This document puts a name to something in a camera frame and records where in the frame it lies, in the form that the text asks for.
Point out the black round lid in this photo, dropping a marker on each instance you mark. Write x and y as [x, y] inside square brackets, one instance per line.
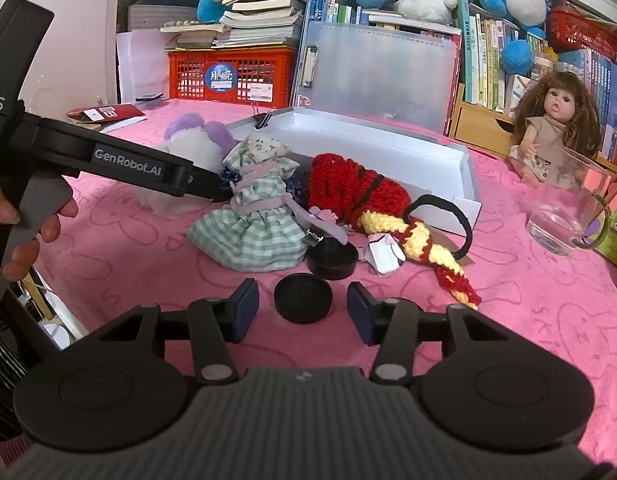
[303, 297]

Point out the black binder clip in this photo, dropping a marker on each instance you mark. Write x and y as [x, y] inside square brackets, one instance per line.
[262, 121]

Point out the row of upright books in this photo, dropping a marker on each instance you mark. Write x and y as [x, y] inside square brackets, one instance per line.
[483, 60]

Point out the black remote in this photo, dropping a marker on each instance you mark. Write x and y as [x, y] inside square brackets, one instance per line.
[149, 96]

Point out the wooden drawer organiser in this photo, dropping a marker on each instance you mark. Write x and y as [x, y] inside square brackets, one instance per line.
[481, 125]

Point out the translucent clipboard folder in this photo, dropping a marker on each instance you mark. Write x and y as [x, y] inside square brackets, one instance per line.
[378, 70]

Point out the red envelope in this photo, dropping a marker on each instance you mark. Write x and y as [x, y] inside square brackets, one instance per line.
[123, 111]

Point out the brown-haired doll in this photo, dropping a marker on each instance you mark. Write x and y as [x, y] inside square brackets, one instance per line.
[558, 105]

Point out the pink printed blanket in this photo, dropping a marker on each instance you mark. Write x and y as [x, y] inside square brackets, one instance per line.
[513, 310]

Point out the red mesh basket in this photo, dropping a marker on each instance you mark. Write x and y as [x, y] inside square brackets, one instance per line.
[583, 32]

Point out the clear glass cup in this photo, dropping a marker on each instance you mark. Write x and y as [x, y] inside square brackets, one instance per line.
[553, 225]

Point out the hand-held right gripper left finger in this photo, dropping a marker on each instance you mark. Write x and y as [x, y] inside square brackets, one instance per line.
[246, 310]

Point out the person's left hand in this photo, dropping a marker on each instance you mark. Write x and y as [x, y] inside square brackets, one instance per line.
[58, 222]

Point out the red plastic crate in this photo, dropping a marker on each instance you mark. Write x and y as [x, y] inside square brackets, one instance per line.
[188, 75]

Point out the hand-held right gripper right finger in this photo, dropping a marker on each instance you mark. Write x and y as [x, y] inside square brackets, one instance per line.
[361, 317]

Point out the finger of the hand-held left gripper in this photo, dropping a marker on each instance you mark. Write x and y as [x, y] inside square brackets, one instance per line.
[208, 185]

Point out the stack of books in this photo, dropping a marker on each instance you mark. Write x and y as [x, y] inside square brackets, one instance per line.
[258, 20]

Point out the black hair band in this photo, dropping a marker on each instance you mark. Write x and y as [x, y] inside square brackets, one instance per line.
[462, 220]

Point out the black round container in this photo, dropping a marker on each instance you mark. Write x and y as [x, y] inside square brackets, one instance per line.
[333, 260]

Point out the red yellow knitted garment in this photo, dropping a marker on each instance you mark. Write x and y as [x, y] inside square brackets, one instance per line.
[338, 180]

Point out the colourful printed box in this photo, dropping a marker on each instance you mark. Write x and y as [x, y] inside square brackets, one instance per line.
[615, 240]

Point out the purple cloth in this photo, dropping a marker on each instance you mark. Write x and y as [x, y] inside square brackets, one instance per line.
[198, 145]

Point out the white shallow box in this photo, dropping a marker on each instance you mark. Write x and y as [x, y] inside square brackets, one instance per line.
[388, 145]

